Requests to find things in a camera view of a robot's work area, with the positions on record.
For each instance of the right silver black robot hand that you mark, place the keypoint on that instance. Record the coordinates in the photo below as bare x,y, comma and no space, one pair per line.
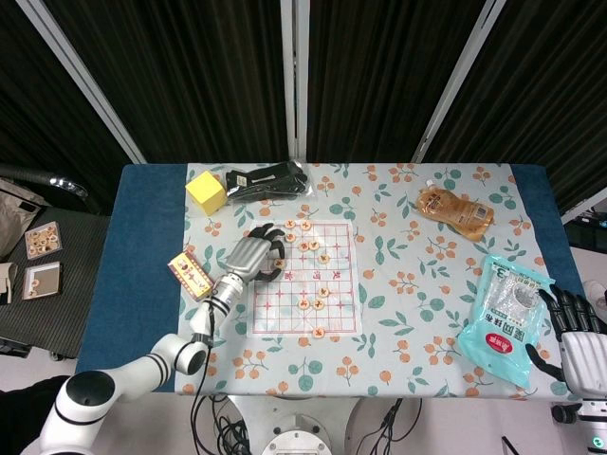
585,360

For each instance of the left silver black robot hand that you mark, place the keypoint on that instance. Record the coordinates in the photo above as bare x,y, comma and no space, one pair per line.
246,258

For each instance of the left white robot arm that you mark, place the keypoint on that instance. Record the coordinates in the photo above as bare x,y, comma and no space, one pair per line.
142,367

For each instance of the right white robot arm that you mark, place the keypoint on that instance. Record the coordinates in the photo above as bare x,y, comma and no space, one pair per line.
595,426

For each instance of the wooden chess piece red character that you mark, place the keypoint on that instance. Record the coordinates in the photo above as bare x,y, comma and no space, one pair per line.
319,333
304,303
303,246

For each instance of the white chinese chess board sheet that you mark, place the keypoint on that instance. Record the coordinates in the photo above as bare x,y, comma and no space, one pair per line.
332,317

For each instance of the box of wooden pieces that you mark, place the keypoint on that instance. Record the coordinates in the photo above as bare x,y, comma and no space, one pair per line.
42,239

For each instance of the black caster wheel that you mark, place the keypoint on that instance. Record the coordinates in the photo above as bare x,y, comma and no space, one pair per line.
565,413

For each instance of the red yellow card box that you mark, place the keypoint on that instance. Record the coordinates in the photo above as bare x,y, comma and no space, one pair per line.
189,277

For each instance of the black gloves in plastic bag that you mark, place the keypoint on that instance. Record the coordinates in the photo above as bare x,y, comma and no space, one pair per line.
265,182

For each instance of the yellow foam block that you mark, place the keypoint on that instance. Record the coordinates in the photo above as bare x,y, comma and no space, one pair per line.
205,192

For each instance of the teal cleaning cloth package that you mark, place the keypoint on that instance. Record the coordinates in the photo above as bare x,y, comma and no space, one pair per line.
502,327

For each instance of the blue table cloth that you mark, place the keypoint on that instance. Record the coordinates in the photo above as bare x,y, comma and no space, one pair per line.
137,284

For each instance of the floral orange-fruit tablecloth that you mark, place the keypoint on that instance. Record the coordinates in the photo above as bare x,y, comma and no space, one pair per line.
379,360

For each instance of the black ribbed bench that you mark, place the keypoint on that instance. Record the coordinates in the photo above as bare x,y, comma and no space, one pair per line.
76,294

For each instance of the grey robot torso base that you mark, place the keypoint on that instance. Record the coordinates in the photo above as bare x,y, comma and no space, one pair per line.
296,438

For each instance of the black pleated curtain panel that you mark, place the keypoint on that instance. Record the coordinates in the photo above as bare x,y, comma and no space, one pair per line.
189,71
379,71
545,95
33,104

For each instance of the brown sauce refill pouch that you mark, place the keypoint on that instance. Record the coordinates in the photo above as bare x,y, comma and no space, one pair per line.
455,208

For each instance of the grey chrome tube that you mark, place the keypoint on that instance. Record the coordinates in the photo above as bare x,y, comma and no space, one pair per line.
42,177

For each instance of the beige fabric bag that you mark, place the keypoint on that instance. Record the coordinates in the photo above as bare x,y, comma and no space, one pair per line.
16,213

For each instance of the white metal frame post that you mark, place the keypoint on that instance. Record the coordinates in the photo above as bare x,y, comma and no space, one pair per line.
294,80
585,209
457,80
85,80

